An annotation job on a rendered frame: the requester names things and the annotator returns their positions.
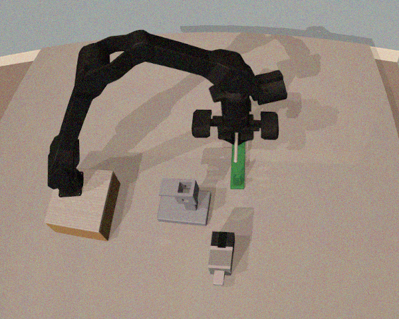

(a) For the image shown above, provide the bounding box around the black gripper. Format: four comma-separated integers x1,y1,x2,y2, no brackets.
192,109,279,145

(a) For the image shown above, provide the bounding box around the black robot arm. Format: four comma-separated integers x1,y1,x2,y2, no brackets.
47,30,287,197

